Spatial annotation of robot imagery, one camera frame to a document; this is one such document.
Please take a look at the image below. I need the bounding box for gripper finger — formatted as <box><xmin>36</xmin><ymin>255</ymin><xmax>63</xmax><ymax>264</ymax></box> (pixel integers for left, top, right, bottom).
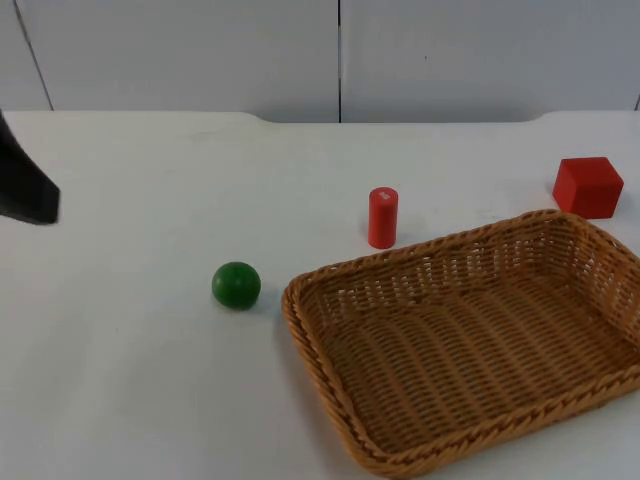
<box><xmin>0</xmin><ymin>108</ymin><xmax>62</xmax><ymax>227</ymax></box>

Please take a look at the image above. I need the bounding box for red cylinder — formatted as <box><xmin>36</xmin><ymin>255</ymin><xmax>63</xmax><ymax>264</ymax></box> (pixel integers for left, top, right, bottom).
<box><xmin>367</xmin><ymin>186</ymin><xmax>400</xmax><ymax>250</ymax></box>

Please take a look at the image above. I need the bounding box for pale brown wicker basket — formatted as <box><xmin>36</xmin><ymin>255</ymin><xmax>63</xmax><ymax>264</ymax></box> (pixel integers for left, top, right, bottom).
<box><xmin>280</xmin><ymin>208</ymin><xmax>640</xmax><ymax>480</ymax></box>

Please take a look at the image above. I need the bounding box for green ball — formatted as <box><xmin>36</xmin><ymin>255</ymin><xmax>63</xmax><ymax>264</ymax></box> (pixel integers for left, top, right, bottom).
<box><xmin>211</xmin><ymin>261</ymin><xmax>263</xmax><ymax>311</ymax></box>

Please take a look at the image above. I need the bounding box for red cube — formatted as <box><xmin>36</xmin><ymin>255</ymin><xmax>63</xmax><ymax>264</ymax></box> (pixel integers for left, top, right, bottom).
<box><xmin>552</xmin><ymin>156</ymin><xmax>626</xmax><ymax>220</ymax></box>

